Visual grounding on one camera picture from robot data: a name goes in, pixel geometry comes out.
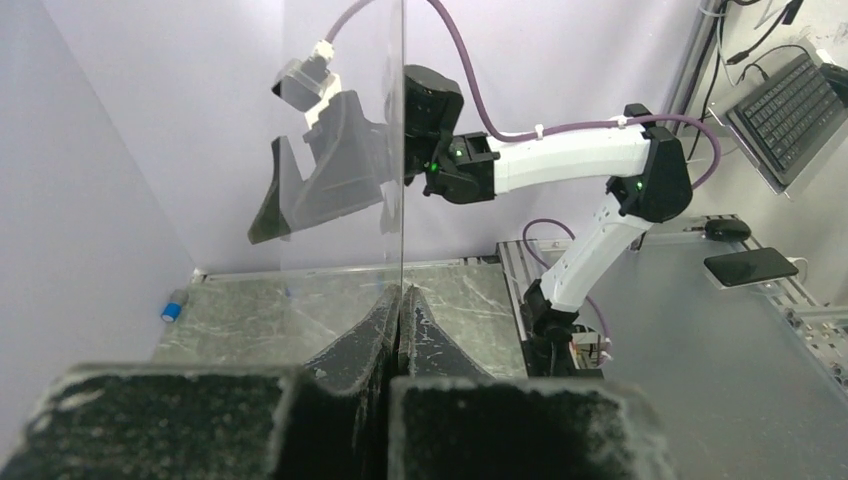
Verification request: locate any clear glass pane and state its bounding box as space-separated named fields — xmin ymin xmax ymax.
xmin=279 ymin=1 xmax=405 ymax=291

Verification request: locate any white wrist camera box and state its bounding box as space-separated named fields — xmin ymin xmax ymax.
xmin=271 ymin=40 xmax=341 ymax=113

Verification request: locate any blue capped small bottle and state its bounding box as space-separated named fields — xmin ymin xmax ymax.
xmin=160 ymin=289 xmax=189 ymax=323

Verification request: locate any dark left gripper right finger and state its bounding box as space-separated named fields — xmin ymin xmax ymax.
xmin=387 ymin=287 xmax=676 ymax=479

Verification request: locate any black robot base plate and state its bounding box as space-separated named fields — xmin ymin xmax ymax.
xmin=520 ymin=324 xmax=609 ymax=379

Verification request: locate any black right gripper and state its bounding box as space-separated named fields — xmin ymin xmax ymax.
xmin=247 ymin=65 xmax=500 ymax=244

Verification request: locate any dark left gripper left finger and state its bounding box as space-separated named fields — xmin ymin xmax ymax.
xmin=1 ymin=285 xmax=401 ymax=479

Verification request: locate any black smartphone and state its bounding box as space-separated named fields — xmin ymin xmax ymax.
xmin=703 ymin=247 xmax=799 ymax=288

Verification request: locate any black computer mouse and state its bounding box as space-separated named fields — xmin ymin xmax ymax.
xmin=703 ymin=218 xmax=752 ymax=243

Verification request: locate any white aluminium side rail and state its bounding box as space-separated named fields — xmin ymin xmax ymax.
xmin=189 ymin=254 xmax=501 ymax=285

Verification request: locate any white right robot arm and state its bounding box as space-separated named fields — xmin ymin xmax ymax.
xmin=247 ymin=62 xmax=693 ymax=337

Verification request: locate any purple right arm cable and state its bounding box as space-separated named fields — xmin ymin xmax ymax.
xmin=324 ymin=0 xmax=723 ymax=362

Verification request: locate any black keyboard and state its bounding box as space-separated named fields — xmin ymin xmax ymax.
xmin=728 ymin=53 xmax=847 ymax=187

